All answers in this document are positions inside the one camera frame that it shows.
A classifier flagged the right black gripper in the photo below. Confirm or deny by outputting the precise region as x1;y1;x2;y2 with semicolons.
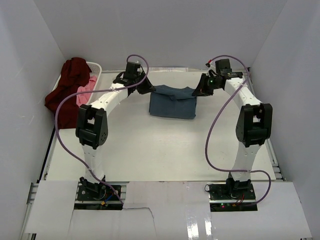
192;73;222;97

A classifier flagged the teal blue t shirt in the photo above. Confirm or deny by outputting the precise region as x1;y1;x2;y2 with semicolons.
148;85;197;120

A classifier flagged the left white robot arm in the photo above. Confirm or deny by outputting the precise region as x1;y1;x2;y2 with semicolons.
75;61;155;200

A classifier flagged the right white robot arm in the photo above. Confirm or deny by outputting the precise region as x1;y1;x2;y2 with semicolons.
192;55;273;203

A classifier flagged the paper sheet at back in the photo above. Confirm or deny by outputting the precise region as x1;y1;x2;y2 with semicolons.
149;67;189;73

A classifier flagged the white plastic laundry basket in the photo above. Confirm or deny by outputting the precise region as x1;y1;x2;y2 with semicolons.
52;60;103;96

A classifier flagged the pink t shirt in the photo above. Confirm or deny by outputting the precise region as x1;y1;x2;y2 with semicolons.
76;75;97;107

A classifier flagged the dark red t shirt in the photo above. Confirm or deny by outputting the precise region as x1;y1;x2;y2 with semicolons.
44;57;92;129

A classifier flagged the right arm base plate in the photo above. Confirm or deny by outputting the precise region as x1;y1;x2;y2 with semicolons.
204;183;258;213

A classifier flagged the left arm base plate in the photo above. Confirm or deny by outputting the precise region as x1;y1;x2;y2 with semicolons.
74;184;123;211

